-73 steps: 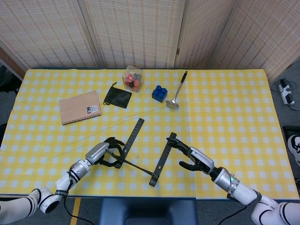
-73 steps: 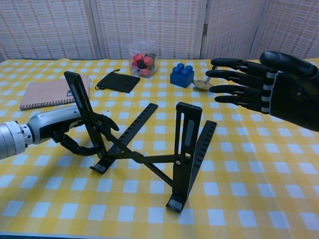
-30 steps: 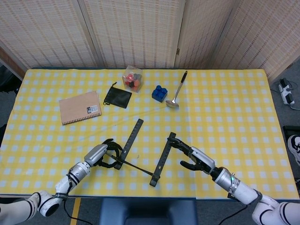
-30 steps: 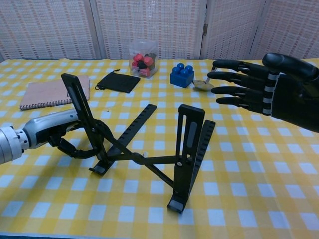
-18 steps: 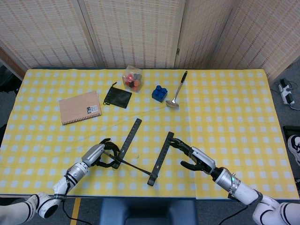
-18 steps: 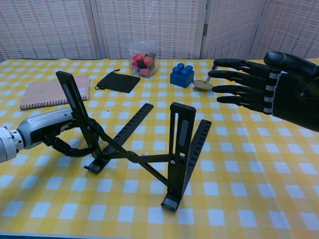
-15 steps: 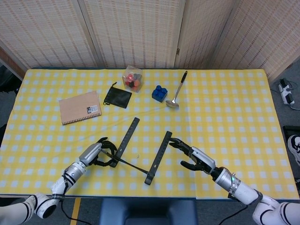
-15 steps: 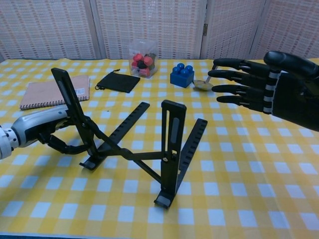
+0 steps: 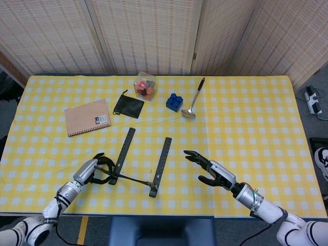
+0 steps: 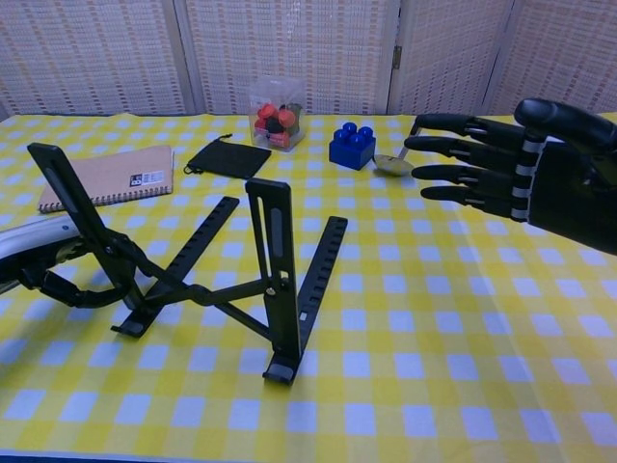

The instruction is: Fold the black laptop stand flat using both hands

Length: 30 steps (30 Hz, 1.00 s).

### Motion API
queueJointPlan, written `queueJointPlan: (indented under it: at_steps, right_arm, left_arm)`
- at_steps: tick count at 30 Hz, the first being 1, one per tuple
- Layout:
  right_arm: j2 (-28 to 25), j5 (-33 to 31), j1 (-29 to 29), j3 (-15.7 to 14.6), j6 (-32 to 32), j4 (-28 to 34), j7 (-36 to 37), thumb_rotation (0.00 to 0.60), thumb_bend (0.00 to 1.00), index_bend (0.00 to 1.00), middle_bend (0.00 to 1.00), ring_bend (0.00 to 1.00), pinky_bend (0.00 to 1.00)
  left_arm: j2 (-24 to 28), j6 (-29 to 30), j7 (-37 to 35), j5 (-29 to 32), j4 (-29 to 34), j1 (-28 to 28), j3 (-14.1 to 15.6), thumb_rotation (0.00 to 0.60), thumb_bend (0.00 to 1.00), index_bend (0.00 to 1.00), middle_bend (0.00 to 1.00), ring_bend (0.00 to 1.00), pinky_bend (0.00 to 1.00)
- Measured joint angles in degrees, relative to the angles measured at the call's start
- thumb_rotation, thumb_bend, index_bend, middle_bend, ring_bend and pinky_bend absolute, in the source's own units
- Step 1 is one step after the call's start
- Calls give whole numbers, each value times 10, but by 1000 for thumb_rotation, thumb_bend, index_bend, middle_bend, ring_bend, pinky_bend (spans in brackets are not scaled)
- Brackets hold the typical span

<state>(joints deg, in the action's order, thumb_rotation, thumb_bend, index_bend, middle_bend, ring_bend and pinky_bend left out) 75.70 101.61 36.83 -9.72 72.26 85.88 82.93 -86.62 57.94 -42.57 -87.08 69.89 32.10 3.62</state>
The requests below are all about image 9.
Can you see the clear box with red caps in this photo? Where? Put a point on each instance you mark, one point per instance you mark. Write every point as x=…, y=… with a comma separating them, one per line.
x=145, y=88

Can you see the brown spiral notebook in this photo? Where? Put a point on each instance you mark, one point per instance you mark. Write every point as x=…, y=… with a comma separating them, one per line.
x=85, y=118

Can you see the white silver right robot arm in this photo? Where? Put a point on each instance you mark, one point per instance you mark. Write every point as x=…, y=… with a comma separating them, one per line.
x=266, y=208

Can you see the white power strip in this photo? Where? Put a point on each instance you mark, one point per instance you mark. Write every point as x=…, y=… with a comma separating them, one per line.
x=312, y=101

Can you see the woven folding screen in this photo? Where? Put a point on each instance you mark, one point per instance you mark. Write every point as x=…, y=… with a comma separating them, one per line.
x=153, y=36

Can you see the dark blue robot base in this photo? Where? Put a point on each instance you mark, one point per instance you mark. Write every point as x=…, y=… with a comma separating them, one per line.
x=161, y=232

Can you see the black folding laptop stand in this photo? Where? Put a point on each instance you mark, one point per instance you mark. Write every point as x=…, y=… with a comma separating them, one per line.
x=162, y=159

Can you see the black bag beside table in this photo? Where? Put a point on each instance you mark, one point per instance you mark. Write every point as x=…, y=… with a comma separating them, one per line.
x=9, y=88

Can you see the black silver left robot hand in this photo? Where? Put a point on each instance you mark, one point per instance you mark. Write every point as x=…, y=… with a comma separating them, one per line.
x=85, y=170

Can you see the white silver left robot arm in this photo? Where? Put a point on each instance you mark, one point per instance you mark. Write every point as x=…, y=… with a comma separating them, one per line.
x=53, y=207

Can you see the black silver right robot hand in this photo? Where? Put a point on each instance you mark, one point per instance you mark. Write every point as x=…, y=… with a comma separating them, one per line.
x=223, y=175

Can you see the yellow white checked tablecloth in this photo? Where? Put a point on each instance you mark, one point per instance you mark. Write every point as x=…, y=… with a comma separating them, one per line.
x=243, y=128

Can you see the blue toy building brick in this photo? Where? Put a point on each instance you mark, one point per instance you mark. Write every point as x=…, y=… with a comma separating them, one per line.
x=174, y=102

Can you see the black and white sneaker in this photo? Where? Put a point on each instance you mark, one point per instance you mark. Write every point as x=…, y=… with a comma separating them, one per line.
x=322, y=159

